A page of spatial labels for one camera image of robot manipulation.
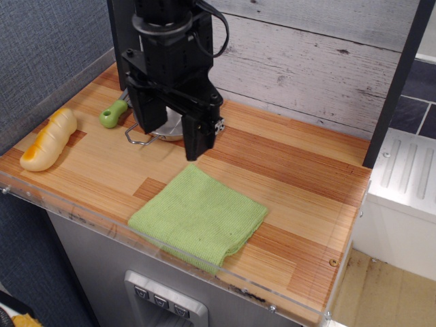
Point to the green handled metal spatula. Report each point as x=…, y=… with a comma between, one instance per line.
x=111, y=115

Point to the black vertical frame post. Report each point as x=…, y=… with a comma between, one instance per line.
x=410, y=49

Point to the clear acrylic table edge guard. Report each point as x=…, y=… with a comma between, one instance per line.
x=163, y=245

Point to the yellow toy bread loaf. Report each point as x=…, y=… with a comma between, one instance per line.
x=50, y=141

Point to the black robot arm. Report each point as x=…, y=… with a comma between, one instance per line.
x=170, y=12

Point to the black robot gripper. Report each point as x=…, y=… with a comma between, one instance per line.
x=172, y=70

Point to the stainless steel two-handled bowl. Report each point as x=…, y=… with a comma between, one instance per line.
x=171, y=131

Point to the green cloth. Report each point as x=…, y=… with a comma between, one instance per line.
x=199, y=220

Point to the yellow object at bottom corner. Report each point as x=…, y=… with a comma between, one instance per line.
x=25, y=321

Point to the grey cabinet with dispenser panel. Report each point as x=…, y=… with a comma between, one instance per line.
x=136, y=282

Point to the white ribbed appliance box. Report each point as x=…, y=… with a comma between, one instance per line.
x=397, y=219

